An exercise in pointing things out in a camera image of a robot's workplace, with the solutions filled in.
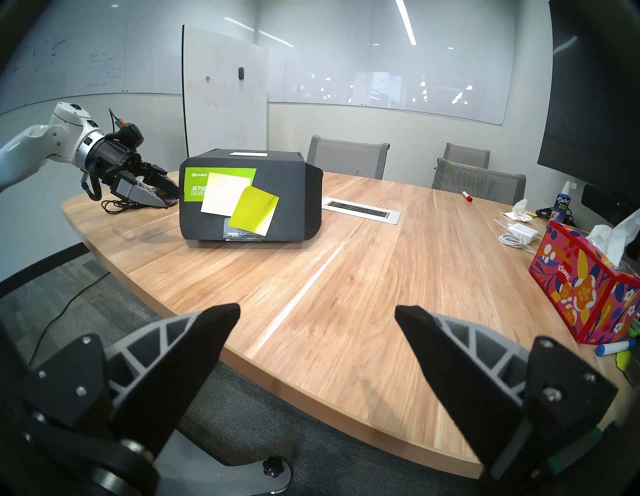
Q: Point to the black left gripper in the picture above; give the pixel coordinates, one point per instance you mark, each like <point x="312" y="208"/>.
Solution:
<point x="107" y="157"/>

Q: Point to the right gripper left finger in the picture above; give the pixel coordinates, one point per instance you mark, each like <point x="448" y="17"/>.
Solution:
<point x="165" y="380"/>

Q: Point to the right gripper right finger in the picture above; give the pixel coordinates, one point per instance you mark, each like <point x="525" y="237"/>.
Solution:
<point x="465" y="380"/>

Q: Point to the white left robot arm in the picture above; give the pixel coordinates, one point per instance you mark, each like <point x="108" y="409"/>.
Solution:
<point x="35" y="145"/>

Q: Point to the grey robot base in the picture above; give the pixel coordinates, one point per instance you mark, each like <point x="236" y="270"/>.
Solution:
<point x="215" y="470"/>

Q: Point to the black cardboard box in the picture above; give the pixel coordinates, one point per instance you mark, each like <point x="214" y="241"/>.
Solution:
<point x="295" y="200"/>

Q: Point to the colourful floral tissue box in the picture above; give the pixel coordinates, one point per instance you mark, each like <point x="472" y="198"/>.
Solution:
<point x="580" y="285"/>

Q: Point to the yellow-green sticky note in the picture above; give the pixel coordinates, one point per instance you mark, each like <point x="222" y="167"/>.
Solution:
<point x="252" y="212"/>

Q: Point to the blue whiteboard marker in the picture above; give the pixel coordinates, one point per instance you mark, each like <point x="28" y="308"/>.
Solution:
<point x="612" y="347"/>

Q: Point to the crumpled white tissue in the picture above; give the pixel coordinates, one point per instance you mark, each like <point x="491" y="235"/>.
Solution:
<point x="517" y="212"/>

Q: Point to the red whiteboard marker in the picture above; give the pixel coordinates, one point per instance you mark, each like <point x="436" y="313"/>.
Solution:
<point x="467" y="196"/>

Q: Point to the grey mesh office chair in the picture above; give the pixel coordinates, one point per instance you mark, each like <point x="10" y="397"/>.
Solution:
<point x="347" y="157"/>
<point x="480" y="182"/>

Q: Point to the silver table power grommet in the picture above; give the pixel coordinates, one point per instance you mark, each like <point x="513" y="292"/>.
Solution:
<point x="360" y="210"/>

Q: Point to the whiteboard cleaner spray bottle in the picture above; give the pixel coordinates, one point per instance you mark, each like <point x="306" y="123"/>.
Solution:
<point x="562" y="205"/>

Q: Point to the black video conference bar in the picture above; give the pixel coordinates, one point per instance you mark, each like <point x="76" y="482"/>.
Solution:
<point x="600" y="202"/>

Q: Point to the grey office chair with armrests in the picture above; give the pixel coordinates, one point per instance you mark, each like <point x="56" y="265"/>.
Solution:
<point x="467" y="155"/>

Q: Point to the linear ceiling light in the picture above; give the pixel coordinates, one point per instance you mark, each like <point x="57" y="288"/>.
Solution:
<point x="406" y="22"/>

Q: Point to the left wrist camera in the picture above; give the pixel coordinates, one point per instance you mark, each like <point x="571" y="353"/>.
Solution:
<point x="131" y="135"/>

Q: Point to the wall whiteboard with writing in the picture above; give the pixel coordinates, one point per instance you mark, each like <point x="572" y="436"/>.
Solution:
<point x="75" y="55"/>

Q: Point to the glass wall whiteboard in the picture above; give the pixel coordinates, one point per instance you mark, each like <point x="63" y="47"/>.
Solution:
<point x="390" y="70"/>

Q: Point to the large black wall display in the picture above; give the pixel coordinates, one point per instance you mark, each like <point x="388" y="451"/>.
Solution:
<point x="595" y="100"/>

